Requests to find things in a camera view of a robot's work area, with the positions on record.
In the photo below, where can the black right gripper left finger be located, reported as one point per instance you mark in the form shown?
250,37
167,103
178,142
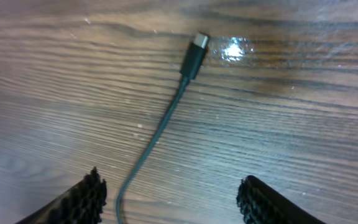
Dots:
81,204

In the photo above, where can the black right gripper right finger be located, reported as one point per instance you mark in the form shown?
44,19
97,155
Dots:
261,204

